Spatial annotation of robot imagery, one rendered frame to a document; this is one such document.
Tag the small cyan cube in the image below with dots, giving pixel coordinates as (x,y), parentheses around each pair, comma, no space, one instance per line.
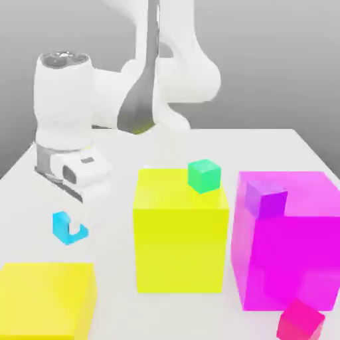
(60,227)

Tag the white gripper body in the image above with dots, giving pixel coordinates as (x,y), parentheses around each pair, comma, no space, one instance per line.
(94,198)

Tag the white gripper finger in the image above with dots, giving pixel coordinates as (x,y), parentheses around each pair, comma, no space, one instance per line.
(73,228)

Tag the small purple cube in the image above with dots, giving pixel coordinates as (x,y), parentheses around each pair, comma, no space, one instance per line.
(265,200)

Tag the large magenta box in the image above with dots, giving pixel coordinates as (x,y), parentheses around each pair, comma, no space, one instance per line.
(289,260)

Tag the large warm yellow box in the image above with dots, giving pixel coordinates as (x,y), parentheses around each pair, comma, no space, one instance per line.
(45,300)

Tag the small green cube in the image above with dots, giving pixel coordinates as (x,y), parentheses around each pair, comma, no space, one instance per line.
(204,176)

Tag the large lime yellow box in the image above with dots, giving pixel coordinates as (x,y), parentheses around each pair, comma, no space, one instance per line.
(180,239)

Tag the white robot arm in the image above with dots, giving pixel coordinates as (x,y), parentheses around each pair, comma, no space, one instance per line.
(63,95)

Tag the small pink cube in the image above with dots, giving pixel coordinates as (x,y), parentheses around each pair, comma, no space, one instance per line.
(298,322)

